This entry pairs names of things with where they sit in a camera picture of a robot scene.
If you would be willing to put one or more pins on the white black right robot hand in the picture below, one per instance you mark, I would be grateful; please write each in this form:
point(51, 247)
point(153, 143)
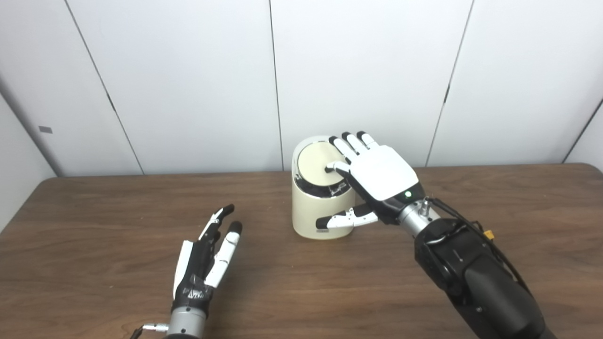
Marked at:
point(384, 174)

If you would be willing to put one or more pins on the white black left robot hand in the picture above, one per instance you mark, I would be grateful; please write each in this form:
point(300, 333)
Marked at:
point(195, 268)

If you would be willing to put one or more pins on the cream round bin lid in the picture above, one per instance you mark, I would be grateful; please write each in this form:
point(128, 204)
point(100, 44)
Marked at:
point(313, 165)

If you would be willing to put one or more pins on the cream-colored round bin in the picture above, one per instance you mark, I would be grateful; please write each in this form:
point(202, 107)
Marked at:
point(313, 212)

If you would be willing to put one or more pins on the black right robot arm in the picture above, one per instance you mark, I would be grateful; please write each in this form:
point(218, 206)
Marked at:
point(476, 278)

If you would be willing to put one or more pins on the small grey wall plate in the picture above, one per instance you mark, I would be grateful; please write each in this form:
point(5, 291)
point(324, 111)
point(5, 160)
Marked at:
point(45, 129)

